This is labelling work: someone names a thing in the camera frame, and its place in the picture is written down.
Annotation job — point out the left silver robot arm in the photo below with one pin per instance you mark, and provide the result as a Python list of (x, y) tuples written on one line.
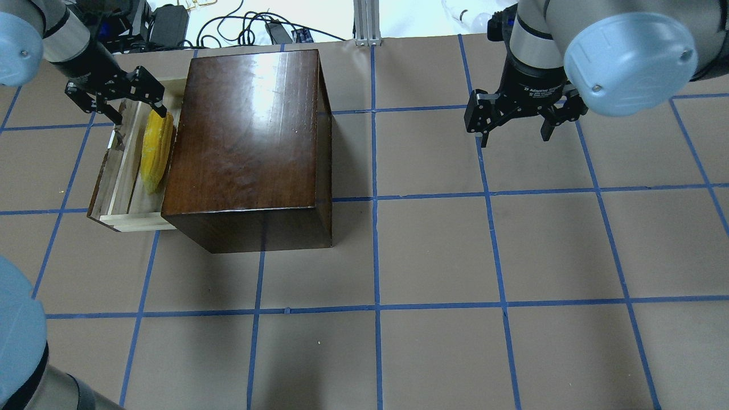
[(53, 75)]

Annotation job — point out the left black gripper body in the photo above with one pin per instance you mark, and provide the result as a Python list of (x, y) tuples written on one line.
[(85, 64)]

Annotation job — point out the wooden drawer with white handle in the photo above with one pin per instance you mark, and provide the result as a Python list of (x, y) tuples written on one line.
[(119, 201)]

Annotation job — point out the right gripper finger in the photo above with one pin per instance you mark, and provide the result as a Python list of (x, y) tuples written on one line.
[(486, 111), (571, 110)]

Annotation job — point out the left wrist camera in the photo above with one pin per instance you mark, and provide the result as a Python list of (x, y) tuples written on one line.
[(121, 26)]

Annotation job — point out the yellow corn cob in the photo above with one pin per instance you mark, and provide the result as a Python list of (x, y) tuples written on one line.
[(156, 145)]

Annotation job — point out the black power adapter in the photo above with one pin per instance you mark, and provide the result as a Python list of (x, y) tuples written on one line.
[(278, 33)]

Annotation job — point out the dark wooden drawer box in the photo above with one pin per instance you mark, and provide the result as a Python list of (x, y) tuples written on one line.
[(250, 167)]

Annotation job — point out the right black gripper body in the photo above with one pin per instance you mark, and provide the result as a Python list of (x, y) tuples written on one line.
[(527, 81)]

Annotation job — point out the aluminium frame post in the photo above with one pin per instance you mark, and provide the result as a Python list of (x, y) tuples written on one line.
[(367, 23)]

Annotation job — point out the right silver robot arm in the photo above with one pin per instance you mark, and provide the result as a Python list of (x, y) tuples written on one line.
[(614, 58)]

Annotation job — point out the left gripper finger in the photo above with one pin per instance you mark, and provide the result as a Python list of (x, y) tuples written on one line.
[(90, 102), (140, 85)]

